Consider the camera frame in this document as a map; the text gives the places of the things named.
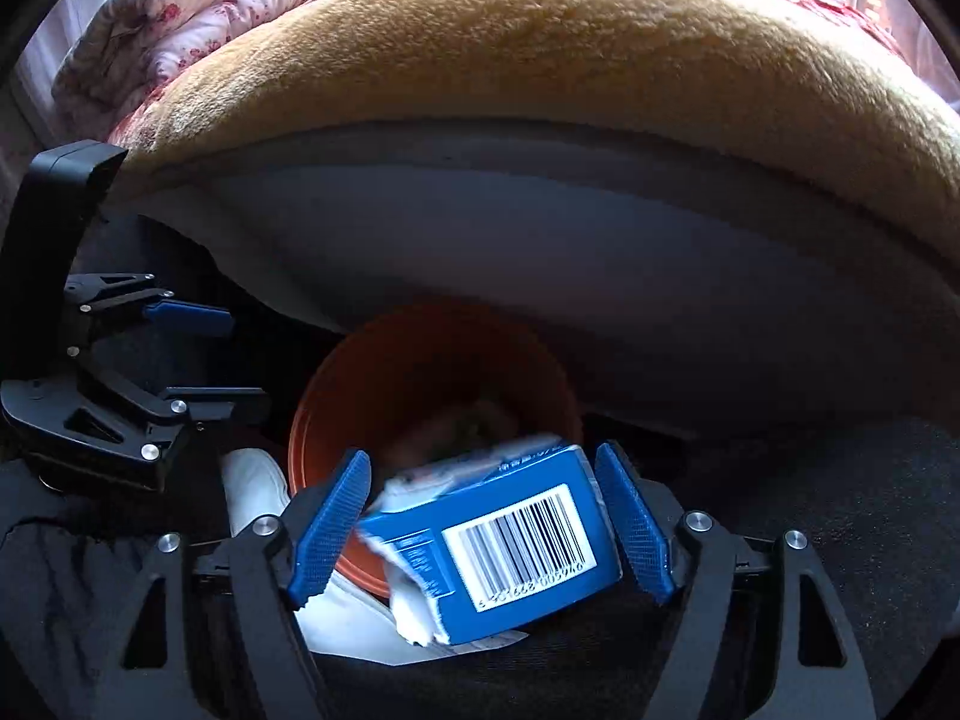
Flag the floral folded quilt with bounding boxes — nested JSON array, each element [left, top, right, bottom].
[[52, 0, 376, 145]]

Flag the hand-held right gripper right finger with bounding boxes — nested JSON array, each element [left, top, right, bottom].
[[594, 441, 878, 720]]

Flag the grey white mattress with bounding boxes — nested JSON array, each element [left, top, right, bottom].
[[97, 118, 960, 437]]

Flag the blue barcode carton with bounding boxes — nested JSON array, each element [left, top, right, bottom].
[[356, 431, 624, 647]]

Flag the orange plastic bin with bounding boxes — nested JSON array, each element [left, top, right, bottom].
[[289, 304, 583, 602]]

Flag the pale crumpled wrapper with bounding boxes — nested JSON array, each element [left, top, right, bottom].
[[399, 397, 526, 466]]

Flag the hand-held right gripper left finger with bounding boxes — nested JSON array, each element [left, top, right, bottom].
[[94, 448, 374, 720]]

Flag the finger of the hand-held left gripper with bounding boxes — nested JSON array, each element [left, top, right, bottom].
[[0, 367, 271, 493], [64, 272, 235, 339]]

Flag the person's black trousers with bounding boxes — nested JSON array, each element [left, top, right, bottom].
[[0, 412, 960, 720]]

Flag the white curtain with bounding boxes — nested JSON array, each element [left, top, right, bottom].
[[896, 7, 960, 103], [15, 0, 134, 137]]

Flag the white shoe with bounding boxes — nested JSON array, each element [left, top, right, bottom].
[[221, 448, 530, 653]]

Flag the beige red leaf fleece blanket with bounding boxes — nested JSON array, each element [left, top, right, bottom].
[[109, 0, 960, 302]]

